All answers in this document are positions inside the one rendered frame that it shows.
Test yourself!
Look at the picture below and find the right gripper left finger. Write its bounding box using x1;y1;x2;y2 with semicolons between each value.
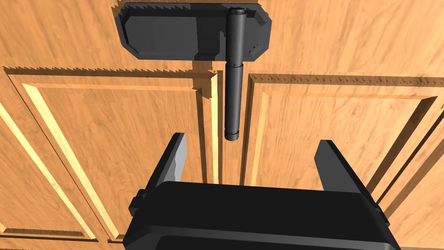
146;132;188;190

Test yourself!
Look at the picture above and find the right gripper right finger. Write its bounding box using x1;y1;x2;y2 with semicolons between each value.
313;139;370;195

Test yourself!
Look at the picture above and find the brown wooden panelled door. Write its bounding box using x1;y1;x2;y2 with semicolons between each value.
0;0;444;250

